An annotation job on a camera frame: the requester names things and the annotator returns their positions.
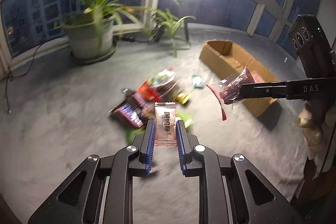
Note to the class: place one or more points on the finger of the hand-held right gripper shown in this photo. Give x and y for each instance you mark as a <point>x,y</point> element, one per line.
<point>262,94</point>

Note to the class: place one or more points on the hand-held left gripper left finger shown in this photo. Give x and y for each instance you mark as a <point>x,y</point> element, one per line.
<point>149,145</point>

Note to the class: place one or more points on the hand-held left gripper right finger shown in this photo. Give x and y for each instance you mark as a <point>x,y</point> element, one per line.
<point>181,145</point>

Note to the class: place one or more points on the pink snack packet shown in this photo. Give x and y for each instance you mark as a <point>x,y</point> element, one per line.
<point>164,121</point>

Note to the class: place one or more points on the cardboard box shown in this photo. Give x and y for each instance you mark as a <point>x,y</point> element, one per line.
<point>223,53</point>

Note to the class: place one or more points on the person's right forearm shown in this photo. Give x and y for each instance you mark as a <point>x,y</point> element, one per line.
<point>315,187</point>

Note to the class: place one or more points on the person's right hand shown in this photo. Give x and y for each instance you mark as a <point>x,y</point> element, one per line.
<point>312,134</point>

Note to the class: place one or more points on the dark purple snack packet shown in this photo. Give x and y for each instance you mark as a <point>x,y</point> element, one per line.
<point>128,111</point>

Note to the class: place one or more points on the green candy in clear wrapper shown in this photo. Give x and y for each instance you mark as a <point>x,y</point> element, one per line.
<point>197,81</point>

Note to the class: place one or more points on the black lamp stand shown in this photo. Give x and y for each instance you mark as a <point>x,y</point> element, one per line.
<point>187,31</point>

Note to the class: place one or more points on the green pot saucer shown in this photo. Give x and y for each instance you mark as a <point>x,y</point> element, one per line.
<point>110,54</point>

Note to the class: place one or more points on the small spider plant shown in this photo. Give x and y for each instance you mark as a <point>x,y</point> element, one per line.
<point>170,24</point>

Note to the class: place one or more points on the grey green plant pot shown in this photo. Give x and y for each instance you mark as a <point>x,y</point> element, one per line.
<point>89,35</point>

